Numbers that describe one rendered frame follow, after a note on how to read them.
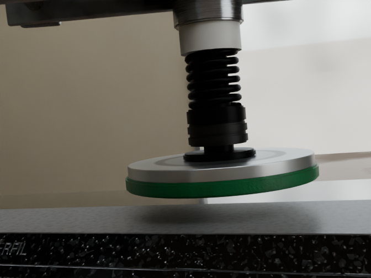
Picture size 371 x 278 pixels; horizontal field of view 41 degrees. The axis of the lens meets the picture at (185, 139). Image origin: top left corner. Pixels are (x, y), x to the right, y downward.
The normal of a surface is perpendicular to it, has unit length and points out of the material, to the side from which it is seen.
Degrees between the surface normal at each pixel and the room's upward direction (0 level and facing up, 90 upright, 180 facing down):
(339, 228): 0
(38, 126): 90
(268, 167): 90
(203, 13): 90
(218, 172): 90
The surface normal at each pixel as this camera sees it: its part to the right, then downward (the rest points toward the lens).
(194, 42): -0.55, 0.09
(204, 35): -0.19, 0.07
